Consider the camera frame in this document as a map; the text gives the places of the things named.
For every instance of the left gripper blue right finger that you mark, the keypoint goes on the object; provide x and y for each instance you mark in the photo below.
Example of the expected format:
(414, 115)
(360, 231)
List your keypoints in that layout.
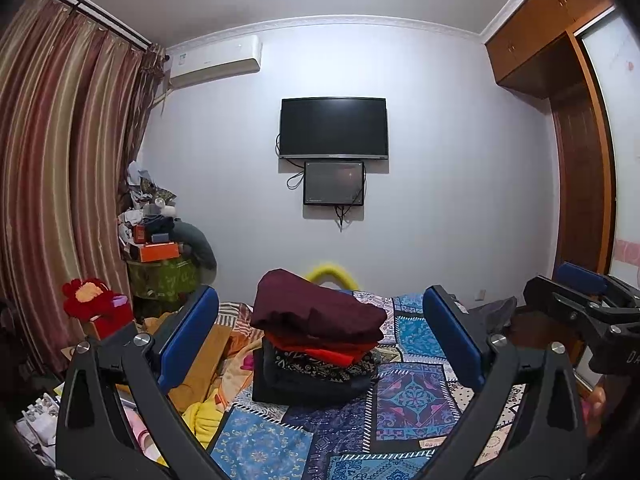
(460, 334)

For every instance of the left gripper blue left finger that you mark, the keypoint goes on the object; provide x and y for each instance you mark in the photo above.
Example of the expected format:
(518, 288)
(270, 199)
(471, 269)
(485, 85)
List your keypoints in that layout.
(182, 335)

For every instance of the maroon garment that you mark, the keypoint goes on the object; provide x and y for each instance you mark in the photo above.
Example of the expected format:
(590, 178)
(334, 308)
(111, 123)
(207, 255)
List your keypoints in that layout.
(286, 303)

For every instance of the grey backpack on floor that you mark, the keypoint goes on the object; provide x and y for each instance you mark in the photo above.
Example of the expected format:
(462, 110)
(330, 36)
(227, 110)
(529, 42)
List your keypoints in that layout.
(495, 316)

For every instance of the orange cartoon fleece blanket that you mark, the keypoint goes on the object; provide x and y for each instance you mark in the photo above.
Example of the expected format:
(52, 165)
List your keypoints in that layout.
(222, 369)

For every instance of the green patterned bin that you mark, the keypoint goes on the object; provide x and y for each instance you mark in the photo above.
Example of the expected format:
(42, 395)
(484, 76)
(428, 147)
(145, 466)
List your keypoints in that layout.
(171, 280)

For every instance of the blue patchwork bedspread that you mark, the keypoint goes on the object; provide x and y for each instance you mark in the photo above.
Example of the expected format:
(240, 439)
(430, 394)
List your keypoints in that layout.
(389, 432)

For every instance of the orange box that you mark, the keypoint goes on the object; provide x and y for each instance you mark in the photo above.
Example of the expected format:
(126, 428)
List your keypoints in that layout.
(160, 251)

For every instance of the dark navy folded garment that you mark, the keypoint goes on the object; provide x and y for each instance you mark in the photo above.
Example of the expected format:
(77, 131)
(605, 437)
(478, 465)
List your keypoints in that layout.
(273, 385)

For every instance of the red plush toy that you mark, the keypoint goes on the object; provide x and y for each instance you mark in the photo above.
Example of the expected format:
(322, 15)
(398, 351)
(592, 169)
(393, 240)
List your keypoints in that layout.
(100, 311)

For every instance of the black patterned folded garment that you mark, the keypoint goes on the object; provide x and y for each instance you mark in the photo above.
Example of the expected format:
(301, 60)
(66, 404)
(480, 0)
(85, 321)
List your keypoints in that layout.
(298, 362)

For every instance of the red folded garment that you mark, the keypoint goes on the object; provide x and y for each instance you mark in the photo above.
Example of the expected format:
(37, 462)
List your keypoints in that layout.
(342, 354)

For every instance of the yellow pillow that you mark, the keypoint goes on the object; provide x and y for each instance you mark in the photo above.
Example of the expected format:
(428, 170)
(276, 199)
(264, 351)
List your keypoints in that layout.
(332, 272)

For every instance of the striped red curtain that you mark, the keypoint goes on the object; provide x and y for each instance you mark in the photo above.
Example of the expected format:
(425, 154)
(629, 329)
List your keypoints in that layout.
(75, 101)

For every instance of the white air conditioner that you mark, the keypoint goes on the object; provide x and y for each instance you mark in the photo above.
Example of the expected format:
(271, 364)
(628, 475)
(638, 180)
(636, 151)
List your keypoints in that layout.
(206, 61)

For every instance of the wooden wardrobe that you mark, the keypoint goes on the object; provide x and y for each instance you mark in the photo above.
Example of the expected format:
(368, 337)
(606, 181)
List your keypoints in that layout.
(534, 48)

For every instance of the small black wall monitor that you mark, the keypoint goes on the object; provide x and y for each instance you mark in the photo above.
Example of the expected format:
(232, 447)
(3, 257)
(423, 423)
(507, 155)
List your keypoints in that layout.
(333, 183)

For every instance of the black wall television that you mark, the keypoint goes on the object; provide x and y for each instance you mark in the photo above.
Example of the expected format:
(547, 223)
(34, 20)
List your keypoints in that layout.
(333, 127)

